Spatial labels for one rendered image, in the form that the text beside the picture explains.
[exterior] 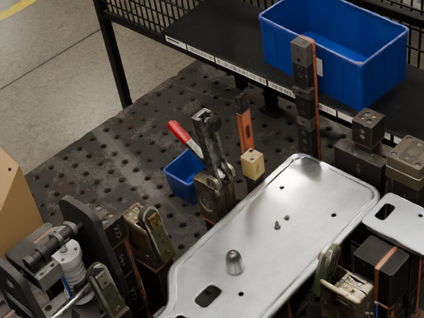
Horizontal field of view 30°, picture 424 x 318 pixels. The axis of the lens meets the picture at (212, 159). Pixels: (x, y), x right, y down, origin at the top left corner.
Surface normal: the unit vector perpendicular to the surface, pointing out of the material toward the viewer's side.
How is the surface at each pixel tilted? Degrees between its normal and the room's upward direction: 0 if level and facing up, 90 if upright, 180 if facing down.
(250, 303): 0
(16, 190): 90
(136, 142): 0
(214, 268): 0
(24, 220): 90
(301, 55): 90
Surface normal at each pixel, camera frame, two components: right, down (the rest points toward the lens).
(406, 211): -0.13, -0.72
